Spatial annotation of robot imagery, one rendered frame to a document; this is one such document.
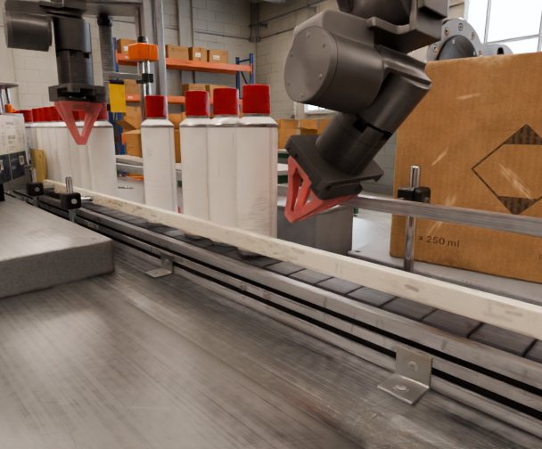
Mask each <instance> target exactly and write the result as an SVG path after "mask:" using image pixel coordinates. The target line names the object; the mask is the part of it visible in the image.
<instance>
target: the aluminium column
mask: <svg viewBox="0 0 542 449"><path fill-rule="evenodd" d="M134 13H135V39H136V42H137V39H138V37H140V36H141V29H142V37H147V38H148V44H151V45H157V46H158V60H157V61H153V62H149V69H150V73H151V74H153V83H151V95H164V96H166V97H167V84H166V67H165V50H164V32H163V15H162V0H143V3H142V6H141V7H140V12H139V9H135V10H134ZM140 14H141V26H140ZM139 94H140V108H141V121H142V106H141V93H140V84H139ZM142 123H143V121H142Z"/></svg>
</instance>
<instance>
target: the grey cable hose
mask: <svg viewBox="0 0 542 449"><path fill-rule="evenodd" d="M96 19H97V25H98V26H99V27H98V30H99V31H98V32H99V35H100V36H99V39H100V40H99V42H100V43H99V44H100V48H101V49H100V55H101V57H102V58H101V65H102V74H103V85H104V86H106V90H107V102H106V104H107V111H111V102H110V91H109V79H115V80H116V78H107V77H106V72H108V71H109V72H116V71H115V69H116V68H115V65H114V64H115V61H114V60H115V59H114V58H115V56H114V50H113V49H114V44H113V41H112V40H113V32H112V25H113V24H112V21H111V20H112V17H111V16H109V15H98V16H96Z"/></svg>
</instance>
